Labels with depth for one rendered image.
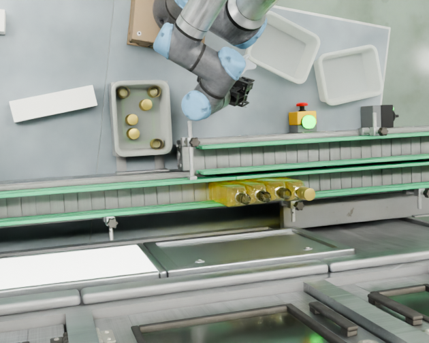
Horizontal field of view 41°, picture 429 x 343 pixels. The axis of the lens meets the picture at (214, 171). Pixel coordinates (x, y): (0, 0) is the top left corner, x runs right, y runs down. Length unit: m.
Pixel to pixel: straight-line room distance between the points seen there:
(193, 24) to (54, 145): 0.66
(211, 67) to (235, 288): 0.52
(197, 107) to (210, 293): 0.47
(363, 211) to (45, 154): 1.03
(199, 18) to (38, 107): 0.62
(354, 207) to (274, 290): 0.76
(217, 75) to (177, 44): 0.12
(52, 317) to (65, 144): 0.75
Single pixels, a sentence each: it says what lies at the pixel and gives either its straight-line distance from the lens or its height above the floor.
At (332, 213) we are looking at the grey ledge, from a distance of 1.91.
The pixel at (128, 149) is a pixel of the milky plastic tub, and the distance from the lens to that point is 1.79.
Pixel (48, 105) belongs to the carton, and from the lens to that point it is 1.74.
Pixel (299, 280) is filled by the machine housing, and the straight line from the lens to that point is 1.29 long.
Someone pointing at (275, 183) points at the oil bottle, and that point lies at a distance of 1.59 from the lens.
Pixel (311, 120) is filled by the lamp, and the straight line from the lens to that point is 1.89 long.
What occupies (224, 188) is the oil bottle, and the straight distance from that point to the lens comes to 1.58.
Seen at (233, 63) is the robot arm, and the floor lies 1.25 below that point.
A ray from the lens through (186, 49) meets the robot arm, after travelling 1.37.
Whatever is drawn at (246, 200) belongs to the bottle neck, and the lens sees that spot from 1.53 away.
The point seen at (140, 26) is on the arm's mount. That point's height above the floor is 0.85.
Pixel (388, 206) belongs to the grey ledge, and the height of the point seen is 0.88.
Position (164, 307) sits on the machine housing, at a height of 1.43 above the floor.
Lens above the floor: 2.55
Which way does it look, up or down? 73 degrees down
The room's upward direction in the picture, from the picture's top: 103 degrees clockwise
